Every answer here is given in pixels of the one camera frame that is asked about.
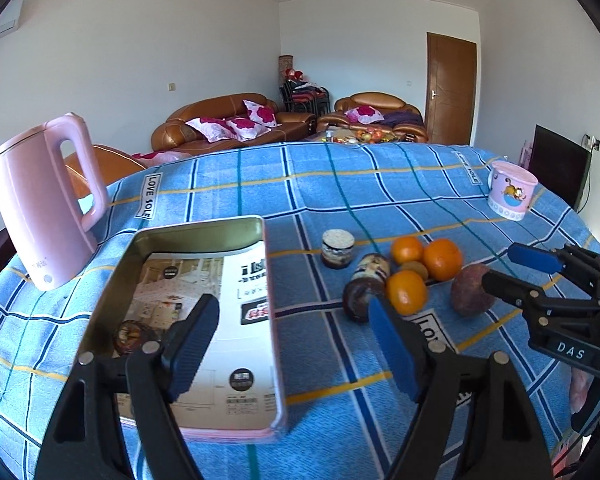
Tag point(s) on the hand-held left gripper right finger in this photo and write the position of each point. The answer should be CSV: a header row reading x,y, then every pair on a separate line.
x,y
390,340

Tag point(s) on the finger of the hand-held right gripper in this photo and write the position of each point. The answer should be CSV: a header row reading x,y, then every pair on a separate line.
x,y
510,287
535,258

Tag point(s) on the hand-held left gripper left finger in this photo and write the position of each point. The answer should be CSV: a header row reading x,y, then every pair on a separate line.
x,y
195,345

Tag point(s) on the purple brown passion fruit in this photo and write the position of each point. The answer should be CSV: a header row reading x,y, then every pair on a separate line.
x,y
472,290

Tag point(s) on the orange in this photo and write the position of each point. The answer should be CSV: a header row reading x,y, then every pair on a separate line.
x,y
406,292
407,250
442,259

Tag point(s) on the pink metal tin box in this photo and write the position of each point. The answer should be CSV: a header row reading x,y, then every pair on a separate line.
x,y
145,240

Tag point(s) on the dark brown jar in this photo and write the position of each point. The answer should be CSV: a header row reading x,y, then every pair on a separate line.
x,y
358,302

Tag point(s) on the small dark round jar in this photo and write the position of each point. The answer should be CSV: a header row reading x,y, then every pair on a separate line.
x,y
130,337

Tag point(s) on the printed paper sheet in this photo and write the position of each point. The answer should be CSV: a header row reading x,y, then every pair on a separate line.
x,y
220,280

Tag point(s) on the striped dark jar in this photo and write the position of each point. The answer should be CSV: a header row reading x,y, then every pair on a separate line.
x,y
375,269

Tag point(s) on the pink cartoon cat cup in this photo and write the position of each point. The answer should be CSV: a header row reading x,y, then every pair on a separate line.
x,y
510,190

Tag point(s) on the black television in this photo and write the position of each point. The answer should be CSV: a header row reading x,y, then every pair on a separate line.
x,y
560,165

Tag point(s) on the white-lidded glass jar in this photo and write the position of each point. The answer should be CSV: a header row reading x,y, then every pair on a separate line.
x,y
337,250

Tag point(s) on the blue plaid tablecloth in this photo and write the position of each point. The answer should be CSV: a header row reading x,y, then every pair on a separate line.
x,y
330,190

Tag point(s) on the brown wooden door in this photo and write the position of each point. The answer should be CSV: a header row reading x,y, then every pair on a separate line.
x,y
452,90

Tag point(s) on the purple blanket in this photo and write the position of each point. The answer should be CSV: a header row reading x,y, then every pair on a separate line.
x,y
402,120

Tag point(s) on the pink cloth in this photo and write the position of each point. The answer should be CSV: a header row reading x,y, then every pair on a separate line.
x,y
155,156

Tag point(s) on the orange leather armchair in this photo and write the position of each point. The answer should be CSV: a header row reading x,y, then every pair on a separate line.
x,y
115,165

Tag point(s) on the assorted fruit pile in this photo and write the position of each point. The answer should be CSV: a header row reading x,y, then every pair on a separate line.
x,y
370,135

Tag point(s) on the brown leather three-seat sofa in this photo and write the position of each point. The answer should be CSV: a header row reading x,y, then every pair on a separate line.
x,y
180,135

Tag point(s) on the pink electric kettle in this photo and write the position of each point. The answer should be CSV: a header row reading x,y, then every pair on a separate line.
x,y
40,200

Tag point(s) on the coffee table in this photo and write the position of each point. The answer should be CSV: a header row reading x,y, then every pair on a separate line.
x,y
315,137

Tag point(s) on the white pink floral pillow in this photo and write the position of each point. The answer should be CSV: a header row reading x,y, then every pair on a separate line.
x,y
205,128
364,113
247,127
261,112

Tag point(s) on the brown leather two-seat sofa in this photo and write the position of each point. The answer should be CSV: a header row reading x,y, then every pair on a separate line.
x,y
375,101

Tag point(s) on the stacked black chairs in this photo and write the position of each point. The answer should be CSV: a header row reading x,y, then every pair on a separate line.
x,y
300,97

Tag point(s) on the red plush toys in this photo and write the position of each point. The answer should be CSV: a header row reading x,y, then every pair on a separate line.
x,y
294,74

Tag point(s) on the tall patterned floor vase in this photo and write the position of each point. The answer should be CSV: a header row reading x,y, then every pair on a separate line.
x,y
285,62

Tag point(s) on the wall power outlet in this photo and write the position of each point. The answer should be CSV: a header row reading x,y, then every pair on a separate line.
x,y
592,142

